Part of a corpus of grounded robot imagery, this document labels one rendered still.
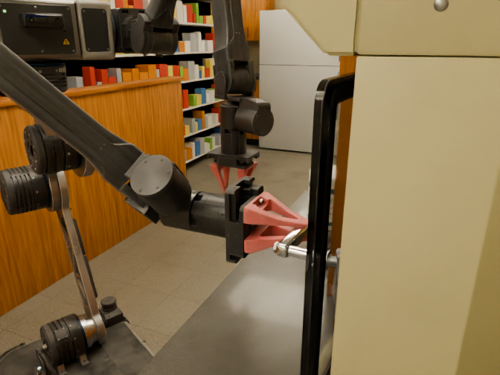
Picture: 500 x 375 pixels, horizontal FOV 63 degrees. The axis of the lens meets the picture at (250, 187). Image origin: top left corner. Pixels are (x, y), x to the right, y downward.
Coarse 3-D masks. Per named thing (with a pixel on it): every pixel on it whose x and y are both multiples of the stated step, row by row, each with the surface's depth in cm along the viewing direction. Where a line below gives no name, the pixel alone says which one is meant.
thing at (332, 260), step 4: (328, 252) 44; (336, 252) 43; (328, 256) 44; (332, 256) 44; (336, 256) 43; (328, 260) 43; (332, 260) 43; (336, 260) 43; (328, 264) 44; (332, 264) 43; (336, 264) 43; (336, 268) 43; (336, 272) 43; (336, 276) 43; (336, 280) 43; (336, 284) 43
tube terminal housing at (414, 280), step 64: (384, 0) 30; (448, 0) 28; (384, 64) 31; (448, 64) 29; (384, 128) 32; (448, 128) 31; (384, 192) 34; (448, 192) 32; (384, 256) 36; (448, 256) 34; (384, 320) 38; (448, 320) 35
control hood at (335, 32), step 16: (288, 0) 32; (304, 0) 32; (320, 0) 31; (336, 0) 31; (352, 0) 31; (304, 16) 32; (320, 16) 32; (336, 16) 31; (352, 16) 31; (320, 32) 32; (336, 32) 32; (352, 32) 31; (320, 48) 33; (336, 48) 32; (352, 48) 32
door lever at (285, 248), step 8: (296, 232) 48; (304, 232) 49; (288, 240) 46; (296, 240) 47; (280, 248) 46; (288, 248) 45; (296, 248) 45; (280, 256) 46; (288, 256) 46; (296, 256) 45; (304, 256) 45
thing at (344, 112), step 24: (336, 120) 39; (312, 144) 36; (336, 144) 40; (312, 168) 37; (336, 168) 42; (312, 192) 37; (336, 192) 43; (312, 216) 38; (336, 216) 45; (312, 240) 39; (336, 240) 47; (312, 264) 40
